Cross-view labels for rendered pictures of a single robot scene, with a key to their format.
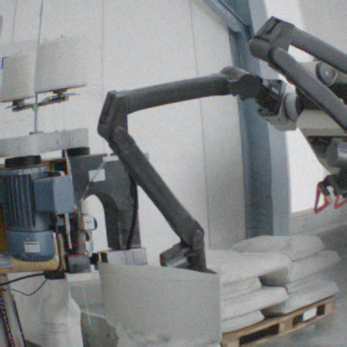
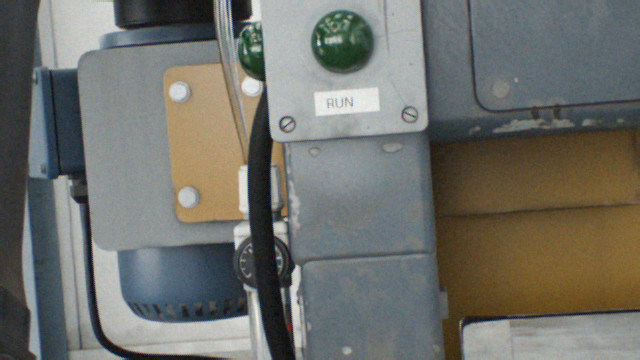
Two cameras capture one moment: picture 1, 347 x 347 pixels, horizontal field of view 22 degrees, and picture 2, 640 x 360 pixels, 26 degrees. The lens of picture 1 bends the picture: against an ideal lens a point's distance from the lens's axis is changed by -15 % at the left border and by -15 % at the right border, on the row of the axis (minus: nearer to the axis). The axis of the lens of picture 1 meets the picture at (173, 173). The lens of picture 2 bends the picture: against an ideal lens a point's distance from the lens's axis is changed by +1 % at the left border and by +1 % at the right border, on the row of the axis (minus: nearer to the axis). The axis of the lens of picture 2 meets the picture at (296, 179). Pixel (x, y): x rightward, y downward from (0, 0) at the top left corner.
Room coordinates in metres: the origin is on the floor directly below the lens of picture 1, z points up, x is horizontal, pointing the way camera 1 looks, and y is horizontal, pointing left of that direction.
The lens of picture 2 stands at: (3.37, -0.38, 1.26)
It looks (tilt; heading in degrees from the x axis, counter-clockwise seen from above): 3 degrees down; 135
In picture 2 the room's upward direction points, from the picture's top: 5 degrees counter-clockwise
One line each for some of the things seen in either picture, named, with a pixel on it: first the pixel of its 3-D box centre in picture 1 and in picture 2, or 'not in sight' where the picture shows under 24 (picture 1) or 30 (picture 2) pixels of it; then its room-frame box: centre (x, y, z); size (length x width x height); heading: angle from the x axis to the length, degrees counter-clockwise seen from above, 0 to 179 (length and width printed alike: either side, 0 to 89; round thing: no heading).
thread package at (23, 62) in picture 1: (19, 76); not in sight; (2.76, 0.46, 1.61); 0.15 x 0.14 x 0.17; 40
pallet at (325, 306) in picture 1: (243, 324); not in sight; (5.99, -0.40, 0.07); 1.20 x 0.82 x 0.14; 132
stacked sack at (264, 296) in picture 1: (234, 303); not in sight; (5.64, -0.31, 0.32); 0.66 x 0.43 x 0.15; 132
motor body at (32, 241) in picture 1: (26, 214); (197, 171); (2.46, 0.40, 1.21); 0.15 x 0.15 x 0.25
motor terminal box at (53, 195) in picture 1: (53, 200); (75, 135); (2.42, 0.30, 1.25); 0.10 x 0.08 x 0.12; 155
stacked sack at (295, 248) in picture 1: (276, 248); not in sight; (6.22, -0.64, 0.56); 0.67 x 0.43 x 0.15; 40
